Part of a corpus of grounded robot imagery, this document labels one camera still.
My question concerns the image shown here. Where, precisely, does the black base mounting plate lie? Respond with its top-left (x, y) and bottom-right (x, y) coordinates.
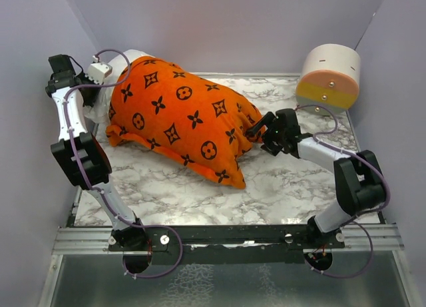
top-left (108, 224), bottom-right (344, 265)

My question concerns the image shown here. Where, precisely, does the purple cable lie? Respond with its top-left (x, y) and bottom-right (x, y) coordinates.
top-left (294, 104), bottom-right (391, 279)
top-left (63, 49), bottom-right (184, 280)

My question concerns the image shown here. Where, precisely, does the aluminium rail frame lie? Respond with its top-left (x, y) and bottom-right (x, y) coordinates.
top-left (37, 74), bottom-right (411, 307)

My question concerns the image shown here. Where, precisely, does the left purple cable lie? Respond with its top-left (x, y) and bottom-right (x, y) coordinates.
top-left (63, 49), bottom-right (184, 280)

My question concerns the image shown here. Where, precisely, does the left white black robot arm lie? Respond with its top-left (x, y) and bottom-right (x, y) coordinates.
top-left (45, 55), bottom-right (149, 251)

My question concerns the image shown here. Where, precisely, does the white cylinder with striped face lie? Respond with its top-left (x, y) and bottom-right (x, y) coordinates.
top-left (296, 43), bottom-right (361, 115)

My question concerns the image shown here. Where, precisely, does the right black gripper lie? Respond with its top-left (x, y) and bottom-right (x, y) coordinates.
top-left (247, 112), bottom-right (286, 156)

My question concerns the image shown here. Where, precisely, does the orange patterned fleece pillowcase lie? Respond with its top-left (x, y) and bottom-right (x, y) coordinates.
top-left (106, 56), bottom-right (262, 189)

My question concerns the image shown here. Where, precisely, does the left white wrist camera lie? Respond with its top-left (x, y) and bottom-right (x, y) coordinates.
top-left (85, 62), bottom-right (112, 85)

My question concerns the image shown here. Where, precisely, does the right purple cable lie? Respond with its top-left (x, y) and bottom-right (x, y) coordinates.
top-left (294, 104), bottom-right (391, 279)

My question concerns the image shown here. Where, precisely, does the white pillow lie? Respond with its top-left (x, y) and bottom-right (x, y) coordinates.
top-left (83, 49), bottom-right (152, 124)

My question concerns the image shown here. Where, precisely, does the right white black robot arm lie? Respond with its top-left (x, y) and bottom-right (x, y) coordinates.
top-left (245, 109), bottom-right (390, 248)

